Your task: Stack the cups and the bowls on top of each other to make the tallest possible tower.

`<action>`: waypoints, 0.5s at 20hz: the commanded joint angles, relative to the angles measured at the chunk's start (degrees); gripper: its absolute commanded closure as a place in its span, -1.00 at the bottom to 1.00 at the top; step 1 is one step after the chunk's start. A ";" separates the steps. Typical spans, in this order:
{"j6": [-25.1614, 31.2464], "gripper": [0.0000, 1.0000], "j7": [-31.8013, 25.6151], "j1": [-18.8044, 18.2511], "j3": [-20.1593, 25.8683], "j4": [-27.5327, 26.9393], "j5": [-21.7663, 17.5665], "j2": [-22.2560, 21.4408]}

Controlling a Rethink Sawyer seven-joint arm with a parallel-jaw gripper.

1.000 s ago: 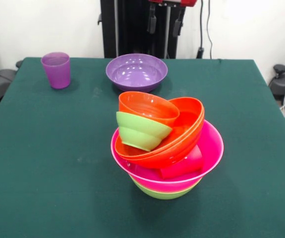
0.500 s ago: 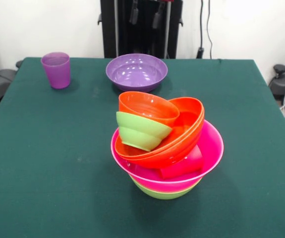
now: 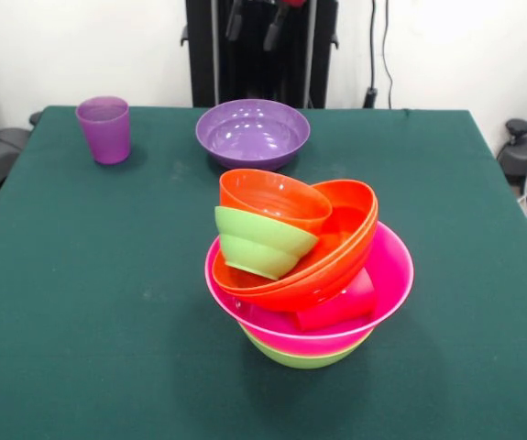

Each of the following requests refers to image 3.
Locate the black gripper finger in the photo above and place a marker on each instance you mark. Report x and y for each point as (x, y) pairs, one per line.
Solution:
(273, 32)
(234, 20)

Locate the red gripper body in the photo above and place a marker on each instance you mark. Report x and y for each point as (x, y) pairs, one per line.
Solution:
(293, 3)

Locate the purple bowl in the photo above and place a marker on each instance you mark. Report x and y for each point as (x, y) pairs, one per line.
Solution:
(254, 133)

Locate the small orange bowl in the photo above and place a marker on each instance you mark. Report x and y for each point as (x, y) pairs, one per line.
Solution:
(272, 192)

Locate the large orange bowl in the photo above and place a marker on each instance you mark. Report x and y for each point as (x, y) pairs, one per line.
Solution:
(350, 201)
(309, 300)

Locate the small green bowl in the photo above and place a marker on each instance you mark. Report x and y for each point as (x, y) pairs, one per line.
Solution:
(254, 247)

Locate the large pink bowl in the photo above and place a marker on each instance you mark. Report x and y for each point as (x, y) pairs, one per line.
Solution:
(391, 266)

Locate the red cup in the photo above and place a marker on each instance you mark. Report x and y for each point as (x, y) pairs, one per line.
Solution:
(341, 307)

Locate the large green bowl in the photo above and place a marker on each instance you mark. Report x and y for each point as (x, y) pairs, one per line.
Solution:
(309, 359)

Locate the purple cup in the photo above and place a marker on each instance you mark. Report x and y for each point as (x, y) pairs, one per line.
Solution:
(105, 133)

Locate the dark green tablecloth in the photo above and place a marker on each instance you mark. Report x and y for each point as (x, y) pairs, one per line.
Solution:
(107, 298)

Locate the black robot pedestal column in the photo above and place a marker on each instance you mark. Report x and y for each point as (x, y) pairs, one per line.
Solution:
(254, 73)

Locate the gray pedestal leg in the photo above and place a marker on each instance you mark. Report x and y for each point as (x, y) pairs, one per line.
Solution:
(2, 146)
(526, 151)

